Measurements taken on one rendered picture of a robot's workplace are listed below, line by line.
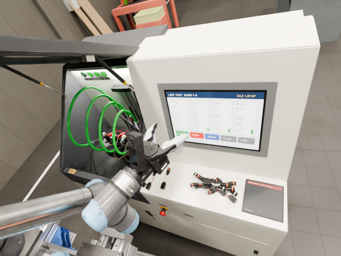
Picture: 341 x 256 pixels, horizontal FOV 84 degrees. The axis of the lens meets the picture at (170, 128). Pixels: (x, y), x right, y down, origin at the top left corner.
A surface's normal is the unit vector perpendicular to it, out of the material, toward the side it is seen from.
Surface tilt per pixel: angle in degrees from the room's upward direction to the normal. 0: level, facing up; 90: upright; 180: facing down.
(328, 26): 90
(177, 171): 0
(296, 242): 0
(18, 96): 90
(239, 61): 76
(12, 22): 90
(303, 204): 0
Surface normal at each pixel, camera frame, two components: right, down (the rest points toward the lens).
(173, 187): -0.26, -0.66
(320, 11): -0.26, 0.75
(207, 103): -0.39, 0.57
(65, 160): 0.90, 0.09
